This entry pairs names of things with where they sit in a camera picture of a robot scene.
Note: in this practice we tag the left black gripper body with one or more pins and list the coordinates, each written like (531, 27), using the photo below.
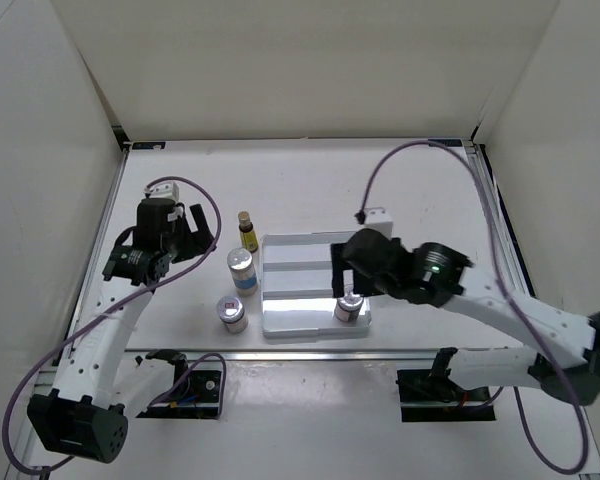
(179, 239)

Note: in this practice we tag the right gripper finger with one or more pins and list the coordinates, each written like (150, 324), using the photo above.
(364, 286)
(338, 266)

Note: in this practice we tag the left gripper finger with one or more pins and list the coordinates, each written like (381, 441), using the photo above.
(195, 245)
(201, 228)

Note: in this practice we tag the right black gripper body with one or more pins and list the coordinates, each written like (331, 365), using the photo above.
(388, 287)

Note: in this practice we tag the short white-lid spice jar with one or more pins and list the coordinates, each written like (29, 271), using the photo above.
(232, 314)
(348, 307)

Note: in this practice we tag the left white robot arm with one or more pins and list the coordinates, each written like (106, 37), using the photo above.
(87, 412)

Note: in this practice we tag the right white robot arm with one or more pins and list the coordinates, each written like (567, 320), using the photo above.
(559, 352)

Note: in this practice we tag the left tall silver-lid jar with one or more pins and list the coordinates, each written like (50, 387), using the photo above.
(242, 269)

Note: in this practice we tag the left small yellow-label bottle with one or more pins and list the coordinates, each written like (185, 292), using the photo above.
(248, 235)

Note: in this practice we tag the white tiered organizer tray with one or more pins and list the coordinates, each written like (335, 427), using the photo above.
(296, 289)

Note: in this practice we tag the left blue corner label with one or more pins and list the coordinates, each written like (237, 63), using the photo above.
(148, 145)

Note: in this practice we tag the blue corner label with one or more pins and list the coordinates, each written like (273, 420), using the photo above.
(451, 143)
(148, 145)

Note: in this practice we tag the right blue corner label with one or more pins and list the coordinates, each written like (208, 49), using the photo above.
(451, 143)

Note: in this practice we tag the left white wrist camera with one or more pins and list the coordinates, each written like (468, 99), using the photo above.
(165, 190)

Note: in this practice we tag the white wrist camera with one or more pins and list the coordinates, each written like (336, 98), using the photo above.
(165, 190)
(378, 219)

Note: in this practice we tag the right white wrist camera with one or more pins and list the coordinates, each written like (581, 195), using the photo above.
(378, 219)

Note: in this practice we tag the aluminium front rail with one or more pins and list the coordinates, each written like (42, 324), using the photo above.
(47, 373)

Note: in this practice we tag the aluminium rail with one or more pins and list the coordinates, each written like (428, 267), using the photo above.
(510, 258)
(47, 373)

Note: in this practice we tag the aluminium right rail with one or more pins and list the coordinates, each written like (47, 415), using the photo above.
(510, 258)

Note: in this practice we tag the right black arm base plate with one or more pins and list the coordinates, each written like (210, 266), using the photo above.
(424, 400)

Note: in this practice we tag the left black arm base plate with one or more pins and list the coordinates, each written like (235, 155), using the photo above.
(198, 399)

